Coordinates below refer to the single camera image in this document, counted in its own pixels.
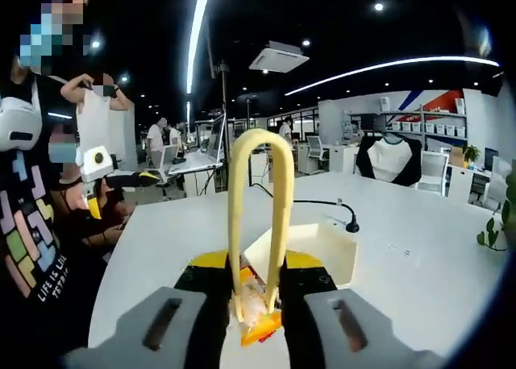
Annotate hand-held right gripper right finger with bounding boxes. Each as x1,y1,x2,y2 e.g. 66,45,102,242
280,252,447,369

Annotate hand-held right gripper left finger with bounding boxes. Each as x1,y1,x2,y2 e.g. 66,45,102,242
64,251,235,369

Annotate yellow snack food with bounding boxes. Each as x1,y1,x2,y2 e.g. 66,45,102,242
236,255,284,348

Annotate cream paper food container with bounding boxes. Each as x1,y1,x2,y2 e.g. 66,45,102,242
243,219,360,286

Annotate yellow food tongs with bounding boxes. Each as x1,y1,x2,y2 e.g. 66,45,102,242
227,128,295,324

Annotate person in patterned shirt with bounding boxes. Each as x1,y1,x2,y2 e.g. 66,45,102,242
0,73,108,369

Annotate white chest-worn device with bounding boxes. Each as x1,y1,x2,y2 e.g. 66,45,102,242
0,96,44,152

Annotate monitor on stand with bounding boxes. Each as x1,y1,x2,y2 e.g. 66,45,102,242
206,114,228,164

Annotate curved ceiling light strip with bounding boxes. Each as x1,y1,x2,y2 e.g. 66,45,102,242
283,55,501,97
185,0,215,94

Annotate black chair with white shirt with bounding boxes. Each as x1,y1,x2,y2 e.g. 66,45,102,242
354,135,422,187

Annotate ceiling air conditioner unit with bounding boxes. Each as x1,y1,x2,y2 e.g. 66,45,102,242
248,39,311,73

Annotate white mesh office chair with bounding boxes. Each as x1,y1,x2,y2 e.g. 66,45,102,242
416,151,451,197

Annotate large green potted plant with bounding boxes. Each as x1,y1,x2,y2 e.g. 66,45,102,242
476,178,516,252

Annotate metal shelf with white bins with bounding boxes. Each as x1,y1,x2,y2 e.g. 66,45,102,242
345,97,469,141

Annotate small green potted plant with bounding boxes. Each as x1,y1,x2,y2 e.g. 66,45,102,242
463,144,482,169

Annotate black cable with plug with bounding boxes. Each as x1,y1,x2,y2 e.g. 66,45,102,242
251,181,361,234

